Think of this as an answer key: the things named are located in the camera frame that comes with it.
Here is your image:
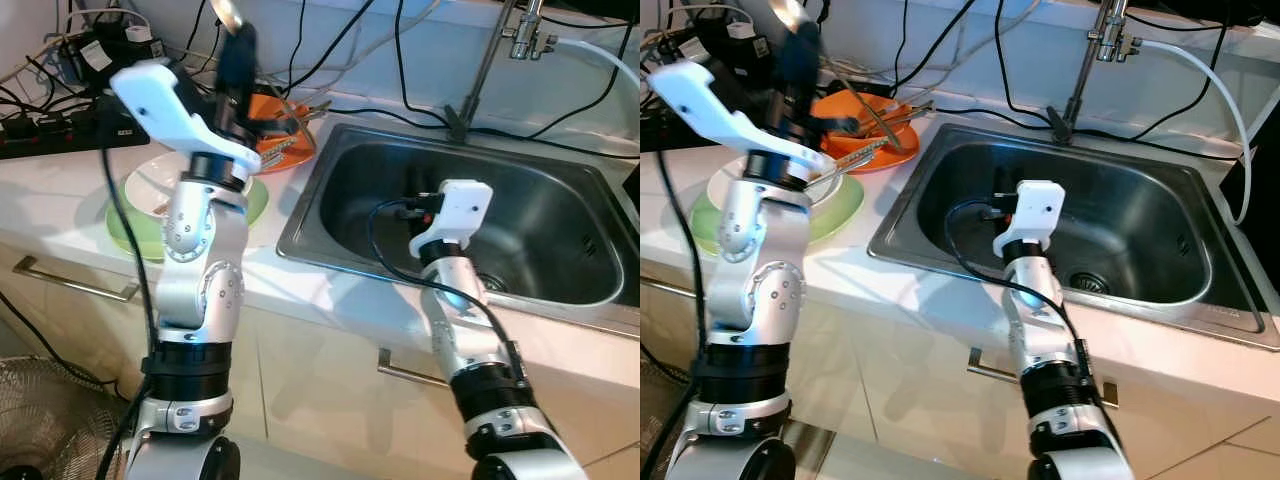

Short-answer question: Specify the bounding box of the chrome faucet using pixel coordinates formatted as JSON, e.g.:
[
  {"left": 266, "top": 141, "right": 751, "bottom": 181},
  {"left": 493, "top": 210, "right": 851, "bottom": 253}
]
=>
[
  {"left": 445, "top": 0, "right": 559, "bottom": 141},
  {"left": 1047, "top": 0, "right": 1144, "bottom": 141}
]

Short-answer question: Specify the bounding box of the long silver cabinet handle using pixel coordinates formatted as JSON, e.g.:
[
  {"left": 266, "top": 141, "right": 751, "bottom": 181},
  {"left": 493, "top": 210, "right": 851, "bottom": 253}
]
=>
[
  {"left": 12, "top": 255, "right": 141, "bottom": 304},
  {"left": 640, "top": 268, "right": 706, "bottom": 301}
]

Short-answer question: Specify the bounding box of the green plate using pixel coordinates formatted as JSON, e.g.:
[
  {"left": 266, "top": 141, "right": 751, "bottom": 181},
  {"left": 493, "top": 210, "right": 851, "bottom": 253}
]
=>
[
  {"left": 690, "top": 172, "right": 866, "bottom": 256},
  {"left": 105, "top": 170, "right": 271, "bottom": 263}
]

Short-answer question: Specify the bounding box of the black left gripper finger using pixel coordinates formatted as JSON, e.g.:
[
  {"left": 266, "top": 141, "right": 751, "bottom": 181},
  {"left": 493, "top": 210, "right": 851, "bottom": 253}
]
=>
[
  {"left": 780, "top": 20, "right": 825, "bottom": 71},
  {"left": 220, "top": 22, "right": 259, "bottom": 76}
]

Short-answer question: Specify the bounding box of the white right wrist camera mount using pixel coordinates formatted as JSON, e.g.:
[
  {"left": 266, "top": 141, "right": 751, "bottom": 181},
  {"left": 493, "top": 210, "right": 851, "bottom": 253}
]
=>
[
  {"left": 993, "top": 180, "right": 1066, "bottom": 263},
  {"left": 408, "top": 180, "right": 494, "bottom": 261}
]

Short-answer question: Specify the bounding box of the black power strip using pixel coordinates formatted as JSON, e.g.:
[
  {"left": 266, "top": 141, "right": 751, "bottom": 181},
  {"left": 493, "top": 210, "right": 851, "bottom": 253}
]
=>
[
  {"left": 0, "top": 100, "right": 141, "bottom": 161},
  {"left": 640, "top": 100, "right": 691, "bottom": 153}
]

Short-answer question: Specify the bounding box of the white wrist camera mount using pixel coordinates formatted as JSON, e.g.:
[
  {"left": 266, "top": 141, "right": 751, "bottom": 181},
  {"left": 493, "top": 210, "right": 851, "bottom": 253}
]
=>
[
  {"left": 648, "top": 60, "right": 813, "bottom": 186},
  {"left": 108, "top": 58, "right": 263, "bottom": 183},
  {"left": 993, "top": 180, "right": 1066, "bottom": 263},
  {"left": 408, "top": 180, "right": 494, "bottom": 261}
]

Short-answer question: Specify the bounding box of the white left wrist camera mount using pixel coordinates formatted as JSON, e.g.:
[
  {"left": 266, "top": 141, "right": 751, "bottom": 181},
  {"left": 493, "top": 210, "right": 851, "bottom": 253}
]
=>
[
  {"left": 108, "top": 58, "right": 263, "bottom": 183},
  {"left": 648, "top": 60, "right": 813, "bottom": 186}
]

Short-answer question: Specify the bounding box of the white bowl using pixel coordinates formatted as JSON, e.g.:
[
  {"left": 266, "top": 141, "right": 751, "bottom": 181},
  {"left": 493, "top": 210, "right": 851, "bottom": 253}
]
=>
[
  {"left": 706, "top": 155, "right": 846, "bottom": 211},
  {"left": 125, "top": 150, "right": 251, "bottom": 219}
]

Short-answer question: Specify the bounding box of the grey floor fan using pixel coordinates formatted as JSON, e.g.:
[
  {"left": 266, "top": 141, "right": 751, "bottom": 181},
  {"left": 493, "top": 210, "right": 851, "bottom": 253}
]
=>
[
  {"left": 640, "top": 355, "right": 691, "bottom": 471},
  {"left": 0, "top": 355, "right": 136, "bottom": 480}
]

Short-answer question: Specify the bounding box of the short silver cabinet handle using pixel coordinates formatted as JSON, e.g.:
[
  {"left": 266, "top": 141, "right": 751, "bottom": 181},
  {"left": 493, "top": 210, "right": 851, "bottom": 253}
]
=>
[
  {"left": 377, "top": 347, "right": 449, "bottom": 388},
  {"left": 967, "top": 345, "right": 1119, "bottom": 409}
]

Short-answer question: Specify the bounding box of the brown metal utensil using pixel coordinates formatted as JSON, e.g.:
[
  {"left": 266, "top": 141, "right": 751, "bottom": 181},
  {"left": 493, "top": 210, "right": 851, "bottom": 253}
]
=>
[
  {"left": 268, "top": 98, "right": 333, "bottom": 133},
  {"left": 258, "top": 130, "right": 306, "bottom": 167},
  {"left": 850, "top": 98, "right": 937, "bottom": 136},
  {"left": 825, "top": 138, "right": 891, "bottom": 173}
]

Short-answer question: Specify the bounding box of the stainless steel sink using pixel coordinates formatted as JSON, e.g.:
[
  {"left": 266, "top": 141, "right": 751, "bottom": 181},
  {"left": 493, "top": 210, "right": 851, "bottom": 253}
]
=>
[
  {"left": 277, "top": 120, "right": 641, "bottom": 336},
  {"left": 866, "top": 122, "right": 1280, "bottom": 351}
]

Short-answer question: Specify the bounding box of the black power cable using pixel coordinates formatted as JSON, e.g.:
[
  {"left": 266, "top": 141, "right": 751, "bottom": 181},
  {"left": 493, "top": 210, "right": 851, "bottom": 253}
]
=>
[
  {"left": 528, "top": 20, "right": 631, "bottom": 139},
  {"left": 1138, "top": 18, "right": 1231, "bottom": 139},
  {"left": 994, "top": 0, "right": 1063, "bottom": 129},
  {"left": 393, "top": 0, "right": 463, "bottom": 131}
]

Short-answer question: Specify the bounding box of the white water hose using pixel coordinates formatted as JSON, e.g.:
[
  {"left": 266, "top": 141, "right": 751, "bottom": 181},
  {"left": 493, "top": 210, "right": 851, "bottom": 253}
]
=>
[
  {"left": 1140, "top": 38, "right": 1256, "bottom": 226},
  {"left": 555, "top": 38, "right": 641, "bottom": 96}
]

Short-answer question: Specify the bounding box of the white sink base cabinet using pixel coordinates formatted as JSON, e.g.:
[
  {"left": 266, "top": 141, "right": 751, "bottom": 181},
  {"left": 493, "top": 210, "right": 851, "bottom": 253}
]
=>
[
  {"left": 0, "top": 235, "right": 641, "bottom": 480},
  {"left": 640, "top": 270, "right": 1280, "bottom": 480}
]

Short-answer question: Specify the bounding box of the large black power adapter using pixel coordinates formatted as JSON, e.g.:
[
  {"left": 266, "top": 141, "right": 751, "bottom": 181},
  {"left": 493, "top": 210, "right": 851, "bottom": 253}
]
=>
[
  {"left": 70, "top": 22, "right": 166, "bottom": 93},
  {"left": 700, "top": 15, "right": 776, "bottom": 71}
]

